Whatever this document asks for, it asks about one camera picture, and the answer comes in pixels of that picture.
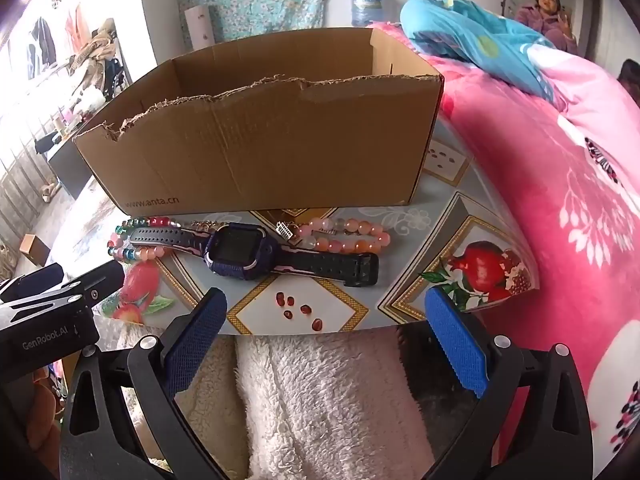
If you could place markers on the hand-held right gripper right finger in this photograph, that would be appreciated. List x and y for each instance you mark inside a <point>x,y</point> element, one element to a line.
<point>455,345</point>

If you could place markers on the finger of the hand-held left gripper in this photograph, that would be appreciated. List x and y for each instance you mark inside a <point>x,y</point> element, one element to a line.
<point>30,282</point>
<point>95,280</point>

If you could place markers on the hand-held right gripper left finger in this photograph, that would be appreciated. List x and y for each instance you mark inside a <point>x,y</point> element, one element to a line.
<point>195,340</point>

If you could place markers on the purple black smartwatch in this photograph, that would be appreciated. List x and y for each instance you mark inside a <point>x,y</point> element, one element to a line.
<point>235,250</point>

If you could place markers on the small silver charm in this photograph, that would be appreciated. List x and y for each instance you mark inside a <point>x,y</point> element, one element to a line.
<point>284,230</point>

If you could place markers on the brown cardboard box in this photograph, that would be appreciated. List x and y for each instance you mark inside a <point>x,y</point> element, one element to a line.
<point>275,150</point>

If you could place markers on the small brown box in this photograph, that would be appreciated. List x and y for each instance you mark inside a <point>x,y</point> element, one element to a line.
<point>34,249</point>

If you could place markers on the beige slippers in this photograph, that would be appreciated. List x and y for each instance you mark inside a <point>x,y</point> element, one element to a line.
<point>49,193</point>

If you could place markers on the dark cabinet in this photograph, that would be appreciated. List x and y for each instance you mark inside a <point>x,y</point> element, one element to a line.
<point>67,167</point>

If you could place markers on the white fleece garment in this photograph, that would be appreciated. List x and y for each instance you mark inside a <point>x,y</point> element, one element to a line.
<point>325,400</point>

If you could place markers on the pink floral blanket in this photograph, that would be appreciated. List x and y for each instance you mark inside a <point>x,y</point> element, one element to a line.
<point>540,185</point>

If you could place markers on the beige coat pile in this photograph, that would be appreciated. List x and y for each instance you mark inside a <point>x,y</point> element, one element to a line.
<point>97,47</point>

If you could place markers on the hanging dark jacket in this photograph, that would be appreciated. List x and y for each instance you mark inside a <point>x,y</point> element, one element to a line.
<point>40,40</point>

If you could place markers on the hanging pink garment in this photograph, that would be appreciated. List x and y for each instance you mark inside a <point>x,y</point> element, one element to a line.
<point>75,22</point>

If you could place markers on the blue printed quilt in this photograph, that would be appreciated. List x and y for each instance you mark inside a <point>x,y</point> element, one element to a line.
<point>470,35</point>

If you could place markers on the blue water jug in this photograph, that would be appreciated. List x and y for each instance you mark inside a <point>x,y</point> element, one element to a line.
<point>367,7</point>

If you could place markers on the black metal frame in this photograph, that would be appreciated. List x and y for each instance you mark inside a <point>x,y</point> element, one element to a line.
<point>116,80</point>

